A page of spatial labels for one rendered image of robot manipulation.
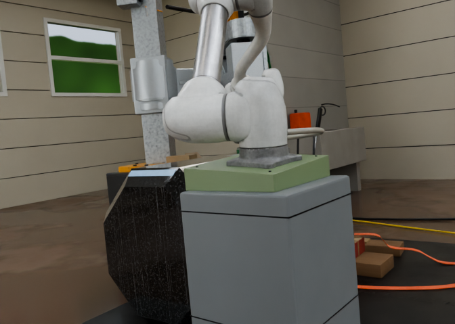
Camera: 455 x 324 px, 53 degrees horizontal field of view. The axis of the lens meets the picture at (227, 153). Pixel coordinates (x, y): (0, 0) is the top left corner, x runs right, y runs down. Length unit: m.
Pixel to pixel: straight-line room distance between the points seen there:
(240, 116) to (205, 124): 0.11
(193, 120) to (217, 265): 0.45
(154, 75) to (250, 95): 1.99
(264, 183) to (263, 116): 0.21
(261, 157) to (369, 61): 6.19
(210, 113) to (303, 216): 0.42
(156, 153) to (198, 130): 1.97
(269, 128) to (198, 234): 0.39
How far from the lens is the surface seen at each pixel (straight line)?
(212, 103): 1.41
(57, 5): 9.49
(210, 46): 1.63
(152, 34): 3.43
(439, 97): 7.15
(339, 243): 1.48
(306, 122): 5.95
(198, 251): 1.44
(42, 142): 8.83
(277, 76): 2.23
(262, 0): 1.85
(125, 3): 3.44
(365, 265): 2.96
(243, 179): 1.31
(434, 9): 7.29
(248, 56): 2.08
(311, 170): 1.44
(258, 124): 1.37
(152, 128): 3.37
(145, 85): 3.32
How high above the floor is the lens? 0.98
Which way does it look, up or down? 3 degrees down
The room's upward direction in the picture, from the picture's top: 5 degrees counter-clockwise
